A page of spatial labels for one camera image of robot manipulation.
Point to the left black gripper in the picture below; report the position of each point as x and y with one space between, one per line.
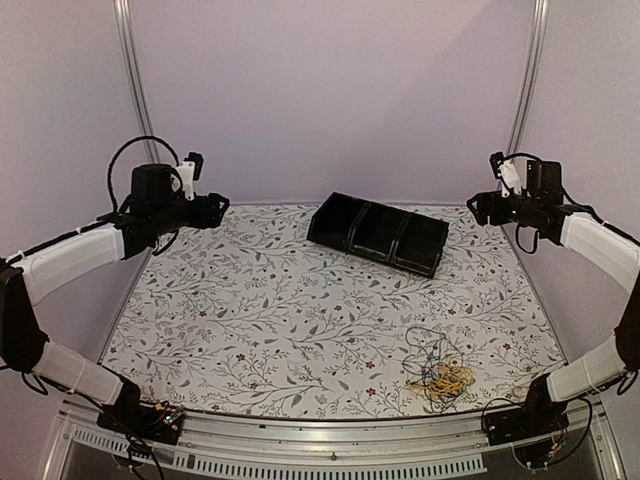
204 221

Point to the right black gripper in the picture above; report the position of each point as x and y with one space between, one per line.
484 199

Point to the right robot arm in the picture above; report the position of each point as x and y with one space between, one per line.
539 201

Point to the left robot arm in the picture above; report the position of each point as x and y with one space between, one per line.
162 201

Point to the black three-compartment bin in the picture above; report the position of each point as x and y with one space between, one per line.
388 235

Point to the floral tablecloth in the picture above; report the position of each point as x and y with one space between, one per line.
253 319

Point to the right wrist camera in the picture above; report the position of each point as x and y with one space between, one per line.
505 172

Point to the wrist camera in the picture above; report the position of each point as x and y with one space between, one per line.
189 170
505 172

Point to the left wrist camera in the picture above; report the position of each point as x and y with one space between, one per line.
189 170

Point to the right aluminium frame post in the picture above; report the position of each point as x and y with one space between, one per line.
531 69

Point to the aluminium frame post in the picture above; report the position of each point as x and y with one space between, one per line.
531 69
126 35

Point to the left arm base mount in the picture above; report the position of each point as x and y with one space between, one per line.
160 422

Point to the left aluminium frame post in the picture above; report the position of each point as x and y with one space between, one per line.
126 35

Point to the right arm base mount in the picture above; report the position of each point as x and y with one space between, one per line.
521 423

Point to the aluminium front rail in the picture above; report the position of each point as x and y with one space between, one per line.
219 446

